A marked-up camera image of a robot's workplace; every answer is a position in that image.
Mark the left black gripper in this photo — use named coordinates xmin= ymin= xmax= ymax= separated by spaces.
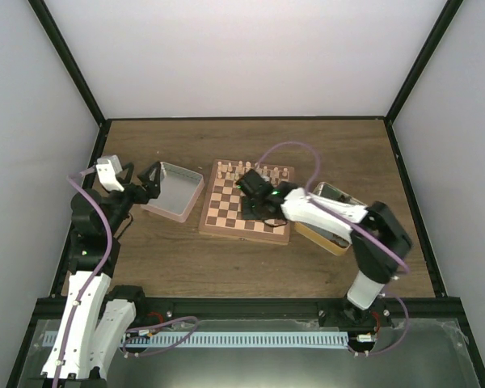
xmin=104 ymin=162 xmax=163 ymax=237

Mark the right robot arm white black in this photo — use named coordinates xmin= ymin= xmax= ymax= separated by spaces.
xmin=236 ymin=169 xmax=413 ymax=326

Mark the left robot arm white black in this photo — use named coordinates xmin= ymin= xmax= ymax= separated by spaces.
xmin=28 ymin=155 xmax=166 ymax=387

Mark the wooden chess board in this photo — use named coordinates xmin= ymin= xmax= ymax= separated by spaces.
xmin=199 ymin=159 xmax=291 ymax=245

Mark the pink rimmed metal tin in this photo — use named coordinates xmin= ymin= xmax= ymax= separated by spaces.
xmin=140 ymin=162 xmax=205 ymax=223

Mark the yellow rimmed metal tin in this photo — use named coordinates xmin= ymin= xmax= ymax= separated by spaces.
xmin=294 ymin=182 xmax=366 ymax=256

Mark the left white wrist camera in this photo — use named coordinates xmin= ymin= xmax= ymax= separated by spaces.
xmin=95 ymin=155 xmax=124 ymax=192

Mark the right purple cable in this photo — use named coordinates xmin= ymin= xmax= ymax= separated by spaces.
xmin=256 ymin=141 xmax=411 ymax=359

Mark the purple cable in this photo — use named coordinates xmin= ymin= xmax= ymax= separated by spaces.
xmin=256 ymin=141 xmax=411 ymax=359
xmin=50 ymin=167 xmax=199 ymax=388

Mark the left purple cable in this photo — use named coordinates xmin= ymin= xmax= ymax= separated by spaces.
xmin=50 ymin=167 xmax=199 ymax=388

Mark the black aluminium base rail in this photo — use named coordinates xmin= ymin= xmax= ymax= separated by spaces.
xmin=36 ymin=297 xmax=462 ymax=328

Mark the light blue slotted cable duct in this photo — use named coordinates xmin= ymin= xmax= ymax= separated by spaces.
xmin=42 ymin=331 xmax=348 ymax=348

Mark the black enclosure frame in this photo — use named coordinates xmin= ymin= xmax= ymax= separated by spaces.
xmin=28 ymin=0 xmax=485 ymax=387

